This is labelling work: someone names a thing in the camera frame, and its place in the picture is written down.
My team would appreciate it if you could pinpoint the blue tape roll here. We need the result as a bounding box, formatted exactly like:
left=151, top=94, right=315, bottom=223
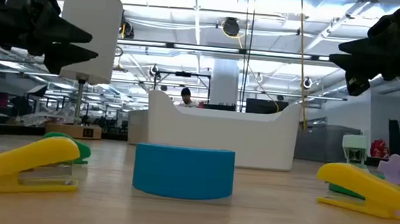
left=130, top=141, right=237, bottom=204

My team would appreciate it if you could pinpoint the large white plastic bin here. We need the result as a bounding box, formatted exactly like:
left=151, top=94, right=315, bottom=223
left=143, top=88, right=302, bottom=173

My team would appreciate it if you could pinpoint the person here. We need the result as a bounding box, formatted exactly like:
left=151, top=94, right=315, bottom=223
left=178, top=86, right=200, bottom=109

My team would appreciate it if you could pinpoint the black hanging cable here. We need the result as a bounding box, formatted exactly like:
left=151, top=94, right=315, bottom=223
left=243, top=0, right=257, bottom=113
left=237, top=0, right=252, bottom=113

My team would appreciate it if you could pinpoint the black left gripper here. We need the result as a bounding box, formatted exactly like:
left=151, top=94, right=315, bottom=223
left=0, top=0, right=103, bottom=78

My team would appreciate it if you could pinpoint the black background monitor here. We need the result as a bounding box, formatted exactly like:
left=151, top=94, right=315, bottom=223
left=245, top=97, right=290, bottom=117

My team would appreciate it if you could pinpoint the translucent grey plastic bin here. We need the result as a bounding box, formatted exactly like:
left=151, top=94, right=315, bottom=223
left=294, top=122, right=363, bottom=166

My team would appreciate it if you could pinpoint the yellow stapler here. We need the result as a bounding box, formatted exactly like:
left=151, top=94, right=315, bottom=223
left=0, top=131, right=83, bottom=200
left=313, top=160, right=400, bottom=220

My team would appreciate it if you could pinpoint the small hanging cord reel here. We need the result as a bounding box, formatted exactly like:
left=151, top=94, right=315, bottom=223
left=301, top=76, right=314, bottom=90
left=148, top=63, right=161, bottom=78

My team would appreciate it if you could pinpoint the yellow hanging cable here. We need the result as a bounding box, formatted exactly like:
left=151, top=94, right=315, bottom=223
left=289, top=0, right=319, bottom=131

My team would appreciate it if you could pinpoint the mint green stapler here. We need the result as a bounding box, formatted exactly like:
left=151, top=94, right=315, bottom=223
left=340, top=133, right=370, bottom=171

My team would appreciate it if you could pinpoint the light grey plastic bin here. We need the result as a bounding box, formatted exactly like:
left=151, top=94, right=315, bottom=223
left=125, top=108, right=150, bottom=147

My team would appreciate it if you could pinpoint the white round column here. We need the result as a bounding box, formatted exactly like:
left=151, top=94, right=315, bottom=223
left=209, top=57, right=241, bottom=107

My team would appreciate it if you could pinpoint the black ceiling cord reel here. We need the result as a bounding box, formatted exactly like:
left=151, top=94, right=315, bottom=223
left=119, top=11, right=137, bottom=39
left=221, top=16, right=242, bottom=38

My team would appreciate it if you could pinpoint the white shade wooden base lamp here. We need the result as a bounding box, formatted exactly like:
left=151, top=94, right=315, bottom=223
left=43, top=0, right=124, bottom=142

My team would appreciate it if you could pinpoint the red bag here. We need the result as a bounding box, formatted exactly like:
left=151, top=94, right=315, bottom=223
left=369, top=138, right=391, bottom=159

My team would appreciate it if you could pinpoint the black table edge rail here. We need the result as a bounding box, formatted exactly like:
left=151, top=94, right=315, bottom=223
left=0, top=123, right=400, bottom=171

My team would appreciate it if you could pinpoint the black background frame rig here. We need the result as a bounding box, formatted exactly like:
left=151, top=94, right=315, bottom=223
left=152, top=68, right=213, bottom=105

